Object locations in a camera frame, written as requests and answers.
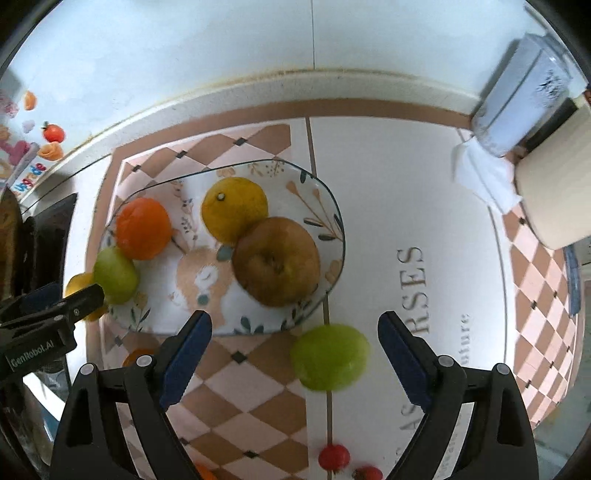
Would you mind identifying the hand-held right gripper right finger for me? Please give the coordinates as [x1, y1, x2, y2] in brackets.
[377, 311, 541, 480]

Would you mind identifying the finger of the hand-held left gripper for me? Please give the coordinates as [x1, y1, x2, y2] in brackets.
[0, 283, 106, 329]
[9, 282, 64, 312]

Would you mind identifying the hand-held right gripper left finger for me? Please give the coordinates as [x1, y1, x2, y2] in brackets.
[50, 310, 214, 480]

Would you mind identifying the yellow lemon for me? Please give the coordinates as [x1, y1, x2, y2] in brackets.
[64, 272, 109, 322]

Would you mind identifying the large green apple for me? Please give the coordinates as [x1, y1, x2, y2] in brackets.
[290, 324, 371, 393]

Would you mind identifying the floral oval plate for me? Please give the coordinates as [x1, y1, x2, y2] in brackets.
[100, 159, 346, 337]

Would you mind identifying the small green apple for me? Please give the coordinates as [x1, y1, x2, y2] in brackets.
[92, 246, 140, 305]

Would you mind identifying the dark box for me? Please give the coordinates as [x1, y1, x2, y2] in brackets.
[0, 187, 78, 296]

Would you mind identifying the small orange fruit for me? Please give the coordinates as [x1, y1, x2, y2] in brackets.
[122, 348, 160, 368]

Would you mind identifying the orange persimmon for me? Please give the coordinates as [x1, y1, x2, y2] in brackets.
[115, 198, 172, 260]

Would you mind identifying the brown pear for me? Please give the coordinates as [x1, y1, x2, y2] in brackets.
[231, 217, 321, 308]

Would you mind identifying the checkered printed tablecloth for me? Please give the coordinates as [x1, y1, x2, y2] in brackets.
[92, 115, 583, 480]

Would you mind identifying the yellow orange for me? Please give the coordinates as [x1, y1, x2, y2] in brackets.
[201, 177, 269, 244]

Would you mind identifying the white tissue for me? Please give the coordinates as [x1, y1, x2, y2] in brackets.
[451, 137, 523, 214]

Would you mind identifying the cream round container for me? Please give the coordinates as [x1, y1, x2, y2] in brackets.
[515, 108, 591, 250]

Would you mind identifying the clear plastic container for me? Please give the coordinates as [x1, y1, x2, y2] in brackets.
[471, 34, 575, 158]

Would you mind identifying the tomato wall sticker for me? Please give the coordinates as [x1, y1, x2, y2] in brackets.
[41, 121, 66, 144]

